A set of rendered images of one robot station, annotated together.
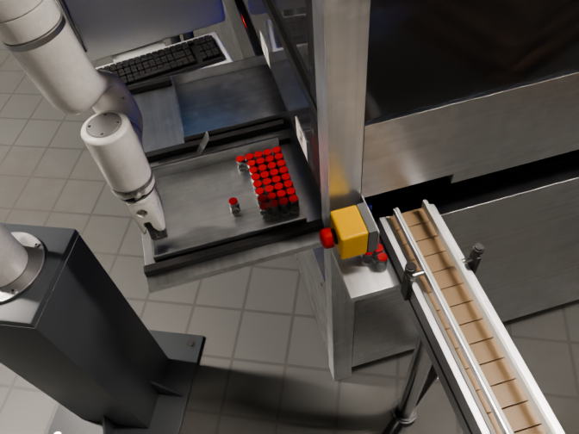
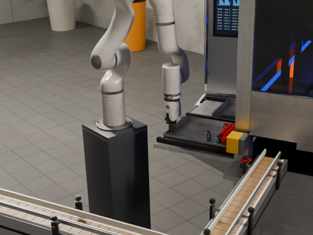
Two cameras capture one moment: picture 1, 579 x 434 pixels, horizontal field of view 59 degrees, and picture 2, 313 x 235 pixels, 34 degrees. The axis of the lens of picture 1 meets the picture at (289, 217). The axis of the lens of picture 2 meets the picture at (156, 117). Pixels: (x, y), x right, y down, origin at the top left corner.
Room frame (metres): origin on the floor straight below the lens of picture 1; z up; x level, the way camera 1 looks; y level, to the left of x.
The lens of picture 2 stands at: (-1.20, -1.02, 1.91)
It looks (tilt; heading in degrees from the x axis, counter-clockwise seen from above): 22 degrees down; 37
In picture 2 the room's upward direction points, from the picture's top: 2 degrees counter-clockwise
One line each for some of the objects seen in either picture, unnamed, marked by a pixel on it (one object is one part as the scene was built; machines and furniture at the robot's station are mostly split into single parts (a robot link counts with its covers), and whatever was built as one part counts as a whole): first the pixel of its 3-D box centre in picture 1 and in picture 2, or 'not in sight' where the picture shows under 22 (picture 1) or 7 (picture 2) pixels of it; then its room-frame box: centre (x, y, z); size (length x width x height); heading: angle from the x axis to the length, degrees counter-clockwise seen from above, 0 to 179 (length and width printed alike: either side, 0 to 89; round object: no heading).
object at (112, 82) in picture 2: not in sight; (115, 66); (0.71, 0.66, 1.16); 0.19 x 0.12 x 0.24; 0
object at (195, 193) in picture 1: (221, 197); (207, 133); (0.77, 0.15, 0.90); 0.34 x 0.26 x 0.04; 99
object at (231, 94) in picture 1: (239, 95); (251, 112); (1.12, 0.09, 0.90); 0.34 x 0.26 x 0.04; 99
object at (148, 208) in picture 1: (142, 200); (172, 107); (0.68, 0.29, 1.03); 0.10 x 0.07 x 0.11; 9
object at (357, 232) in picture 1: (351, 231); (236, 142); (0.56, -0.12, 0.99); 0.08 x 0.07 x 0.07; 99
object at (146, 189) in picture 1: (132, 181); (171, 94); (0.68, 0.29, 1.09); 0.09 x 0.08 x 0.03; 9
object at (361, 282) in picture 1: (371, 265); (243, 173); (0.55, -0.16, 0.87); 0.14 x 0.13 x 0.02; 99
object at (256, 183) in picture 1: (258, 186); (224, 134); (0.78, 0.06, 0.90); 0.18 x 0.02 x 0.05; 9
